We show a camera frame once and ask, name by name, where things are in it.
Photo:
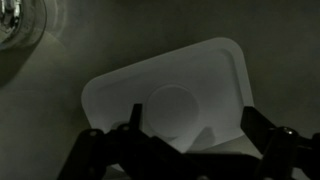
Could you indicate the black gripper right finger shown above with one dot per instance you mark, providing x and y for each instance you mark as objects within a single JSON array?
[{"x": 255, "y": 128}]

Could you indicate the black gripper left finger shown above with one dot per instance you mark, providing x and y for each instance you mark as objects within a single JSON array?
[{"x": 136, "y": 116}]

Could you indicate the glass candle jar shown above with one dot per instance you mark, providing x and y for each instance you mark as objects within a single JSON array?
[{"x": 13, "y": 20}]

